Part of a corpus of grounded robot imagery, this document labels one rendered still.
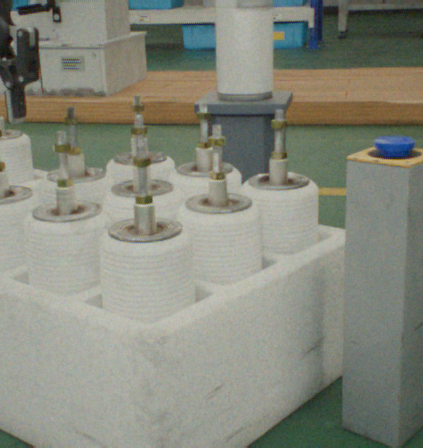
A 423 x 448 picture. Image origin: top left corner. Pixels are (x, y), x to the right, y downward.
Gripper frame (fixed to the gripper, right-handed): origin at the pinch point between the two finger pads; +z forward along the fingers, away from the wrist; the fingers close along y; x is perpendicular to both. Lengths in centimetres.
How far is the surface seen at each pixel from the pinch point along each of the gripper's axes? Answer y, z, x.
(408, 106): 11, 29, 191
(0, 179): 0.9, 7.9, -0.7
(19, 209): 4.2, 10.8, -2.1
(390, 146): 44.5, 2.7, 5.8
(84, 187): 6.3, 10.6, 8.2
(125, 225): 20.3, 9.9, -6.0
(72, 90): -104, 25, 172
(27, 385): 9.8, 27.7, -10.7
